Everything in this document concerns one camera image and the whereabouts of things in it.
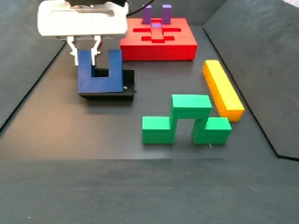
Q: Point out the blue U-shaped block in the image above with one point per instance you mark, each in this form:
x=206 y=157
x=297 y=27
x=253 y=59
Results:
x=115 y=62

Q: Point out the purple U-shaped block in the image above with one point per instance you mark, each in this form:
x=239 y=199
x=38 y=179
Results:
x=166 y=14

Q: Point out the red slotted base block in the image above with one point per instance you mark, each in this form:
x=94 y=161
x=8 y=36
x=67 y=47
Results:
x=157 y=41

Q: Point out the yellow long bar block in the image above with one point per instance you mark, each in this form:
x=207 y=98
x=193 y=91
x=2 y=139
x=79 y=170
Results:
x=225 y=95

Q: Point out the black angle fixture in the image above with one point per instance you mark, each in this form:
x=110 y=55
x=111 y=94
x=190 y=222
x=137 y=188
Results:
x=129 y=84

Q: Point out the green arch block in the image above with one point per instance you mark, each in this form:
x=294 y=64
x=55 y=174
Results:
x=210 y=130

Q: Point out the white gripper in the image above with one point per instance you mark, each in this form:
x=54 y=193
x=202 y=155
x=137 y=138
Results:
x=86 y=19

